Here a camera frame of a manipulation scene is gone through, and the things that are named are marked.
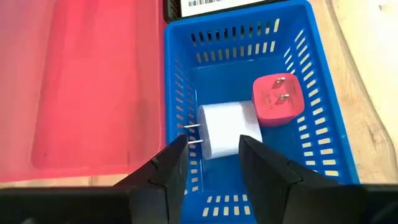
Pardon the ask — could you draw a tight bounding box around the black box with label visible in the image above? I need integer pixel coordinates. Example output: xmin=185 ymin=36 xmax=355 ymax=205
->
xmin=163 ymin=0 xmax=287 ymax=24

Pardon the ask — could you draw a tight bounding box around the white labelled box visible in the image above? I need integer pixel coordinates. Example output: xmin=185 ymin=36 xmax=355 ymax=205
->
xmin=181 ymin=0 xmax=266 ymax=18

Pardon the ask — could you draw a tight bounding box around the pink charger plug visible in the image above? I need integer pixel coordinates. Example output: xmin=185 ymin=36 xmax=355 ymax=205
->
xmin=251 ymin=73 xmax=305 ymax=128

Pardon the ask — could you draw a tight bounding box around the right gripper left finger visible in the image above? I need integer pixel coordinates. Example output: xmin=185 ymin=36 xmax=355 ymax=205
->
xmin=113 ymin=134 xmax=190 ymax=224

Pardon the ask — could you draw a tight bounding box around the white charger plug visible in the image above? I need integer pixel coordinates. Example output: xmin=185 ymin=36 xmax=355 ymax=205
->
xmin=183 ymin=100 xmax=264 ymax=161

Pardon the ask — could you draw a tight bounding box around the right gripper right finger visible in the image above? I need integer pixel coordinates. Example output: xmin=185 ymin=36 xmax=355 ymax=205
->
xmin=238 ymin=134 xmax=340 ymax=224

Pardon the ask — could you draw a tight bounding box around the pink translucent bin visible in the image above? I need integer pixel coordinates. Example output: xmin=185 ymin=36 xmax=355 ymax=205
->
xmin=0 ymin=0 xmax=168 ymax=184

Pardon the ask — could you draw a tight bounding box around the blue slotted basket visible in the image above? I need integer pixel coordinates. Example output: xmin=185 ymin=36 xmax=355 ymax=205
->
xmin=164 ymin=0 xmax=361 ymax=224

